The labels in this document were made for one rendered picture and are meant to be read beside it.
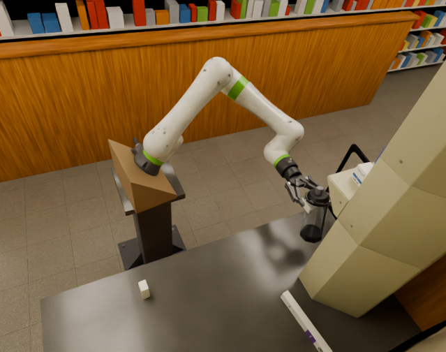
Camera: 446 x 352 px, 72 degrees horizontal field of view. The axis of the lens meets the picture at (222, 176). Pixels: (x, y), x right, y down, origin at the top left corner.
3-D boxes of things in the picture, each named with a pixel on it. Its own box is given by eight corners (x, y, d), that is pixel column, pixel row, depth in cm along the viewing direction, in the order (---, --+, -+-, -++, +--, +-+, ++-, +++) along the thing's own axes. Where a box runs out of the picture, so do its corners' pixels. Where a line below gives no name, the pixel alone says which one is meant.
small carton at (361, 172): (370, 184, 104) (380, 172, 100) (359, 187, 103) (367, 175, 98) (362, 174, 107) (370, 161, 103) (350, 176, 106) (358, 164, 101)
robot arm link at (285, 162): (289, 169, 154) (273, 174, 151) (294, 151, 146) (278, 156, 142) (295, 177, 151) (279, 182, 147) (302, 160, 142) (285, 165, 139)
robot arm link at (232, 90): (201, 77, 140) (218, 54, 137) (206, 79, 153) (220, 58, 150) (232, 102, 141) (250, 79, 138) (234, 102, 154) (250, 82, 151)
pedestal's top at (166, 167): (112, 172, 175) (110, 167, 172) (166, 158, 186) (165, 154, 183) (125, 216, 157) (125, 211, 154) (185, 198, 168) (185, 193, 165)
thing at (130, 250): (117, 244, 243) (94, 166, 177) (175, 225, 261) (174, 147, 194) (133, 301, 216) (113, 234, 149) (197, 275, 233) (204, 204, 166)
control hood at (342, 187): (403, 194, 117) (419, 177, 109) (336, 218, 106) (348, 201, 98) (382, 172, 123) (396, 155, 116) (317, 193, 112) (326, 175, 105)
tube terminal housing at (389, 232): (388, 302, 137) (538, 195, 80) (330, 332, 126) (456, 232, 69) (352, 253, 151) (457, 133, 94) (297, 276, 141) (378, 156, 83)
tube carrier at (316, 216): (328, 237, 140) (337, 200, 128) (308, 244, 136) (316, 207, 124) (313, 223, 148) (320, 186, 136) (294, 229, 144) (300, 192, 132)
